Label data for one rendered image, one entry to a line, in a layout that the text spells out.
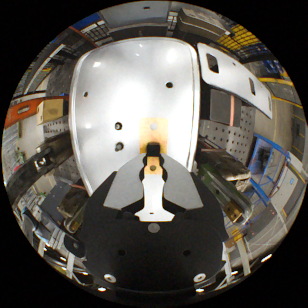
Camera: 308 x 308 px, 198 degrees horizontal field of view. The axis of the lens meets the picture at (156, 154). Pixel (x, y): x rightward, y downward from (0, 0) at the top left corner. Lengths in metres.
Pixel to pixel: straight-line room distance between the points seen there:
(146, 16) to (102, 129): 0.25
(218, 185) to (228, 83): 0.17
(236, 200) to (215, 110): 0.15
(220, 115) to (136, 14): 0.27
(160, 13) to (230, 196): 0.33
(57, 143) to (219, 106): 0.30
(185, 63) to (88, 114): 0.17
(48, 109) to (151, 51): 0.18
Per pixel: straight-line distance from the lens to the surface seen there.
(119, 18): 0.25
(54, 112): 0.19
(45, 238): 0.85
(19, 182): 0.21
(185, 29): 0.23
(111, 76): 0.17
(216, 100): 0.20
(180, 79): 0.15
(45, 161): 0.20
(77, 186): 0.36
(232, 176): 0.18
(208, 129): 0.51
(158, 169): 0.16
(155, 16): 0.25
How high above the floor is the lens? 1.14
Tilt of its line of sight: 67 degrees down
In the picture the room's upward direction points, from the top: 177 degrees clockwise
